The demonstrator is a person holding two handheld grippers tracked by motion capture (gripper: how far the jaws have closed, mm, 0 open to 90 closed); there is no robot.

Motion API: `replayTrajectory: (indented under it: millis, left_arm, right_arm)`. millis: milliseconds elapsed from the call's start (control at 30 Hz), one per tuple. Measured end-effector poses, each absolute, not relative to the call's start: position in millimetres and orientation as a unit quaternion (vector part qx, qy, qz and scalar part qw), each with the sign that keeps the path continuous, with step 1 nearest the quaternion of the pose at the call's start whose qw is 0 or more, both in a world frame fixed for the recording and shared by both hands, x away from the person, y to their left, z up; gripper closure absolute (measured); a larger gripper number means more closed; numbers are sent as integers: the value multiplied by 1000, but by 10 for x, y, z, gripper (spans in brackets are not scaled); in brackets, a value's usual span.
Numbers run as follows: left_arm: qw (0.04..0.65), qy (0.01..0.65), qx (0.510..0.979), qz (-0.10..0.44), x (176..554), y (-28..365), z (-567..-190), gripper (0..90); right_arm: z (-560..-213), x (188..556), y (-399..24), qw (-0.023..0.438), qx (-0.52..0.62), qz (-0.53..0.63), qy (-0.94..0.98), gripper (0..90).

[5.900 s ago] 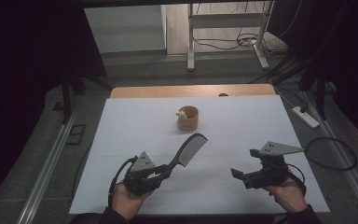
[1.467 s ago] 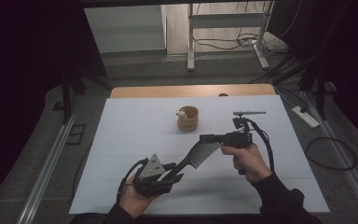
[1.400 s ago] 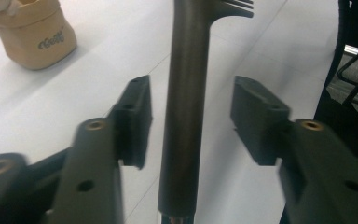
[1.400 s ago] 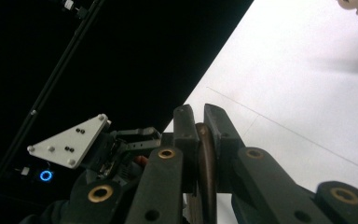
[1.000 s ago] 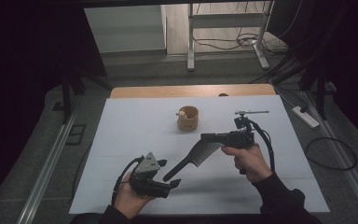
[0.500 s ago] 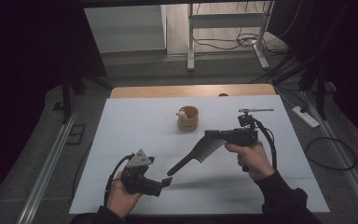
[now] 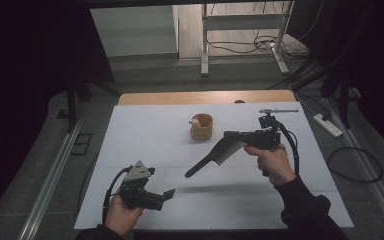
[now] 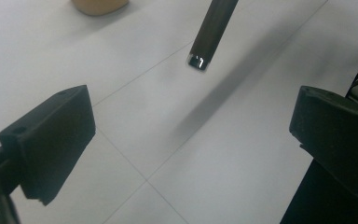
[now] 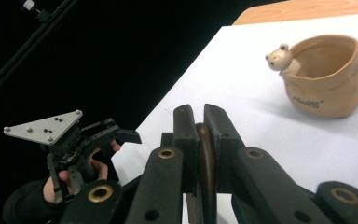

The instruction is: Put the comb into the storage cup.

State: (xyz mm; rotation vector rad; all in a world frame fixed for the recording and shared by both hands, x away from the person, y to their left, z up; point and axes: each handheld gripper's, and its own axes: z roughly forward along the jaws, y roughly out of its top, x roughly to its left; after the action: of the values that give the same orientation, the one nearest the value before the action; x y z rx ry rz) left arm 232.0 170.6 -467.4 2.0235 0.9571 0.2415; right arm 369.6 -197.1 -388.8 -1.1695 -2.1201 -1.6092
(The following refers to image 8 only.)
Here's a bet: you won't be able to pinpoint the dark long bar shiny tip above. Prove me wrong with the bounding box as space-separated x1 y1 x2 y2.
186 0 240 72

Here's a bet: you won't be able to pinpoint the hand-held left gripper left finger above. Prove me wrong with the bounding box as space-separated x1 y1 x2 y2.
0 84 97 206

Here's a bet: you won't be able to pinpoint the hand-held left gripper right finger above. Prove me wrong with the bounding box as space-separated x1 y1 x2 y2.
289 85 358 200

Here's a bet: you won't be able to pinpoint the tan rounded object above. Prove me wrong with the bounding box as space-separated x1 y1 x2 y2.
71 0 131 17

